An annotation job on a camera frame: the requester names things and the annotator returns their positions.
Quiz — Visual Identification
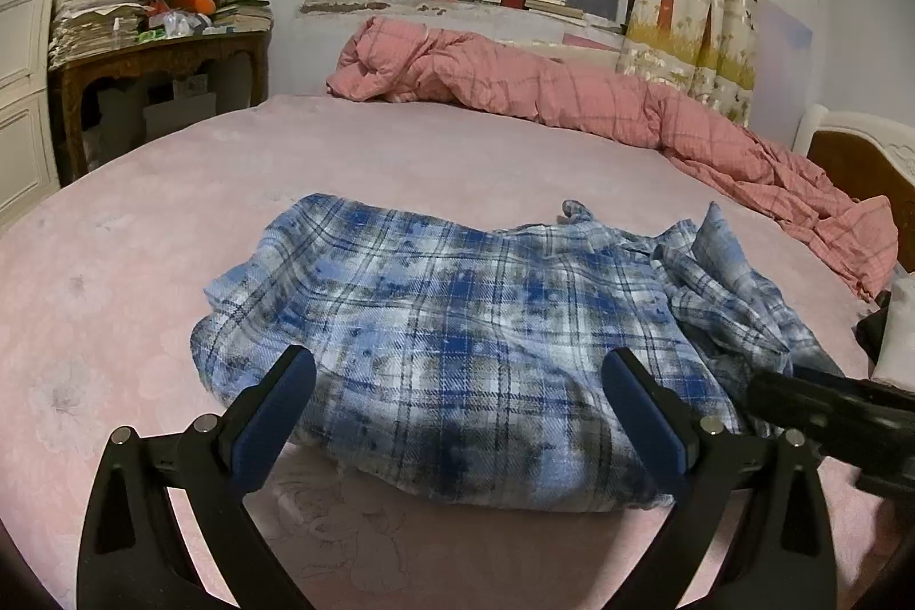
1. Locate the carved wooden desk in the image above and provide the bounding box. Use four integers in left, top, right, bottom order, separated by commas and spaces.
49, 27, 271, 186

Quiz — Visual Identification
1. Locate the clear plastic bag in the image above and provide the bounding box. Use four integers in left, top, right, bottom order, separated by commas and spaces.
150, 10, 194, 38

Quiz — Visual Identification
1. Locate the white and brown headboard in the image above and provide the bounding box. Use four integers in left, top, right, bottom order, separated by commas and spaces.
793, 105, 915, 272

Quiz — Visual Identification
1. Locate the stack of papers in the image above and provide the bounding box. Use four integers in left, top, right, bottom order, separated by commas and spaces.
49, 0, 148, 64

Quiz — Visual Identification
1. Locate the blue plaid shirt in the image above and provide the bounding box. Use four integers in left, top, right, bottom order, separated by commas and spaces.
189, 193, 848, 512

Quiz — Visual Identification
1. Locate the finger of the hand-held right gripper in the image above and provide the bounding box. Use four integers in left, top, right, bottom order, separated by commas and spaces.
747, 367, 915, 497

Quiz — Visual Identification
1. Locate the pink checked quilt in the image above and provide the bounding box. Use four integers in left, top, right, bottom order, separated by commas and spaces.
325, 15, 900, 302

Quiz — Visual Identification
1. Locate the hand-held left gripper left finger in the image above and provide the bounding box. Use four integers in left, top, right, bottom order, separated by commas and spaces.
77, 344, 317, 610

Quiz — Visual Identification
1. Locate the white cabinet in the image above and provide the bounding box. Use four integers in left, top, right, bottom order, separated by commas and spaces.
0, 0, 87, 225

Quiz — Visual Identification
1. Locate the stack of books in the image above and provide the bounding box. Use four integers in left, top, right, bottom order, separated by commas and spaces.
214, 0, 274, 31

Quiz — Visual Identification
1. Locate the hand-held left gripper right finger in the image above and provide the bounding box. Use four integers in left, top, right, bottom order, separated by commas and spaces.
600, 347, 837, 610

